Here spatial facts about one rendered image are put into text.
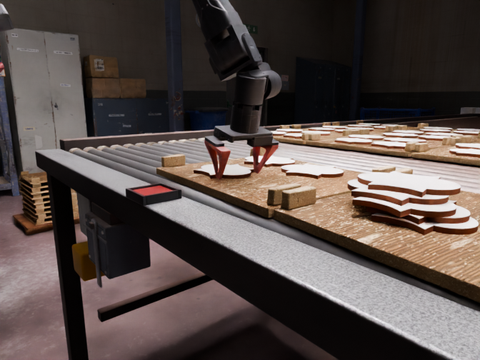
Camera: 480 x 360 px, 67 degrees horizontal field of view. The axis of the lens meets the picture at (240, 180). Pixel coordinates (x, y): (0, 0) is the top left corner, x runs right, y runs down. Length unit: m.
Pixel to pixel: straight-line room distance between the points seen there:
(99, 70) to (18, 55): 0.98
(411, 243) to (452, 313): 0.11
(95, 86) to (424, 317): 5.27
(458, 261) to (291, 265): 0.17
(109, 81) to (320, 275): 5.24
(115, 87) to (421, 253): 5.28
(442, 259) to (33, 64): 4.94
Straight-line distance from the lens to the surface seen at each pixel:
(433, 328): 0.35
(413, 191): 0.53
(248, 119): 0.69
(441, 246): 0.46
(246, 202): 0.58
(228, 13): 0.70
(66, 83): 5.19
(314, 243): 0.48
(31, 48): 5.13
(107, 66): 5.50
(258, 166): 0.77
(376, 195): 0.52
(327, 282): 0.38
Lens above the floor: 1.09
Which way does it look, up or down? 13 degrees down
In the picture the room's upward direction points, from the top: straight up
